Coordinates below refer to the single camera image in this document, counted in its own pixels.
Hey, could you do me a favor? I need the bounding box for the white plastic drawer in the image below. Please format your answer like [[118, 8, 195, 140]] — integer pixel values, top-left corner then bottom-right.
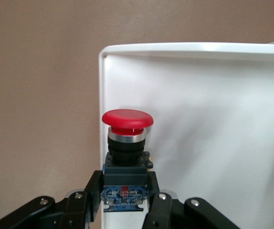
[[98, 42, 274, 229]]

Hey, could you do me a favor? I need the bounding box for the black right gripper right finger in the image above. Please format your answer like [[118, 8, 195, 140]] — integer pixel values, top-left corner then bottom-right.
[[142, 171, 242, 229]]

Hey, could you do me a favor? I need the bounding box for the red mushroom push button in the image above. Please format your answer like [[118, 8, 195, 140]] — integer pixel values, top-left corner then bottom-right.
[[100, 108, 154, 212]]

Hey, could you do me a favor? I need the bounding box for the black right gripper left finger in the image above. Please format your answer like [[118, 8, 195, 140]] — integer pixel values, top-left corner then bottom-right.
[[0, 170, 104, 229]]

